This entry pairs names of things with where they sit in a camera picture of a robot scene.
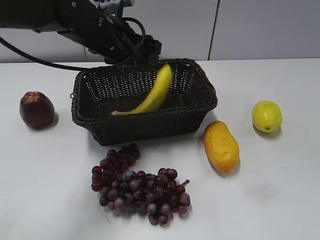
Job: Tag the yellow banana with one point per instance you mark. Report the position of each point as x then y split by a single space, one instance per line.
156 96

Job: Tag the black wicker basket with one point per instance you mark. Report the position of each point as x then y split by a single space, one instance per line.
99 91

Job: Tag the yellow lemon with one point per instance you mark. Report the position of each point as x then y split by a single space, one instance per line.
267 116

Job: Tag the dark red apple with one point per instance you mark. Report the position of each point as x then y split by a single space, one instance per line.
36 110

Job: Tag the orange yellow mango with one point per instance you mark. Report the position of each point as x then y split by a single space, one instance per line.
221 147

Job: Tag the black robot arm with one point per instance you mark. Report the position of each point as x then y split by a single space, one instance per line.
75 20

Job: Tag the purple grape bunch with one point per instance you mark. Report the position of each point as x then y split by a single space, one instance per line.
124 190

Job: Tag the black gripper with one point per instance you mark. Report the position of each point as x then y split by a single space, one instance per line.
124 42

